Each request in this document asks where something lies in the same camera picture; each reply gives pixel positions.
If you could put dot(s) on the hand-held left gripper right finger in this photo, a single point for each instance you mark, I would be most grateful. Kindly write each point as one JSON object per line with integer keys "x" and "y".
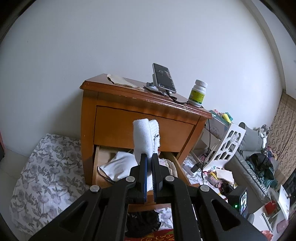
{"x": 154, "y": 178}

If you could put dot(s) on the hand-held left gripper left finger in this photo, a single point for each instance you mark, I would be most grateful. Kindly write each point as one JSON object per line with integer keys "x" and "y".
{"x": 144, "y": 176}

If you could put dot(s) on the white garment black printed waistband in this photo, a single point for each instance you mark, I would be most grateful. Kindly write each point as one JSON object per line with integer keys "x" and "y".
{"x": 120, "y": 164}

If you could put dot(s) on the white knit sock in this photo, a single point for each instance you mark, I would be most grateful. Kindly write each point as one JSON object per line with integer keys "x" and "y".
{"x": 143, "y": 136}

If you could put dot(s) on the black lace underwear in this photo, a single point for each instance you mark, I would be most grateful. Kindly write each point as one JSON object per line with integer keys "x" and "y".
{"x": 141, "y": 222}

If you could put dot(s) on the pile of small clutter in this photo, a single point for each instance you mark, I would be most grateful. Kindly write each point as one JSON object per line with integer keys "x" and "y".
{"x": 219, "y": 178}

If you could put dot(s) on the pile of dark clothes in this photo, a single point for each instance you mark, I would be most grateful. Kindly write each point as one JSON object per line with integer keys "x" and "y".
{"x": 261, "y": 166}

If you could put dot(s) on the black power adapter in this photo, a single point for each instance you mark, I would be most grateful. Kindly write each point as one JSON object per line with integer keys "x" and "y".
{"x": 196, "y": 167}

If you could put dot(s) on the white board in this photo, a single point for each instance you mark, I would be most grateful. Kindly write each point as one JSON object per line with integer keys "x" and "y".
{"x": 284, "y": 201}

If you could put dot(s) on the red patterned blanket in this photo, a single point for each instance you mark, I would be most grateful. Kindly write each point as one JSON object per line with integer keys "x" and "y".
{"x": 161, "y": 235}

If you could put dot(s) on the grey sofa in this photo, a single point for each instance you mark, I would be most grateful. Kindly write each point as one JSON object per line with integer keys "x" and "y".
{"x": 249, "y": 139}

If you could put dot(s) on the white cutout rack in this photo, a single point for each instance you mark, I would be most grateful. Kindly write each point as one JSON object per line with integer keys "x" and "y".
{"x": 240, "y": 133}

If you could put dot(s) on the white storage box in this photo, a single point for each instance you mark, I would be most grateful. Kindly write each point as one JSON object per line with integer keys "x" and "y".
{"x": 217, "y": 129}

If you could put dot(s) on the grey white plush toy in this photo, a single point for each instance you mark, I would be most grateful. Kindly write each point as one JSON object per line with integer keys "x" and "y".
{"x": 264, "y": 133}

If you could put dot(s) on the wooden nightstand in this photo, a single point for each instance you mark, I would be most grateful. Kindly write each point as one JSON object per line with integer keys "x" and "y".
{"x": 89, "y": 115}

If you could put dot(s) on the beige patterned curtain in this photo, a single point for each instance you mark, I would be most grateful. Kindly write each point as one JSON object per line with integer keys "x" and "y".
{"x": 284, "y": 129}

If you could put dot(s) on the grey phone stand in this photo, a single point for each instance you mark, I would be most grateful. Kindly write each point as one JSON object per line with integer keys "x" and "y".
{"x": 150, "y": 87}

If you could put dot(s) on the white pill bottle green label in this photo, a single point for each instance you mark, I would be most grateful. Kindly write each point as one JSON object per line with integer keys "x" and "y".
{"x": 196, "y": 95}

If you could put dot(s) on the beige paper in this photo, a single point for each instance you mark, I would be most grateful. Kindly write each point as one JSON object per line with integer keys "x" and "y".
{"x": 120, "y": 81}

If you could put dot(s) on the grey floral bed sheet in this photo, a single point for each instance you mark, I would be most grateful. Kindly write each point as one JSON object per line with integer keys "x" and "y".
{"x": 46, "y": 173}

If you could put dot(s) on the smartphone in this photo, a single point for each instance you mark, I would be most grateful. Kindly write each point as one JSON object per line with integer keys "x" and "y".
{"x": 164, "y": 77}

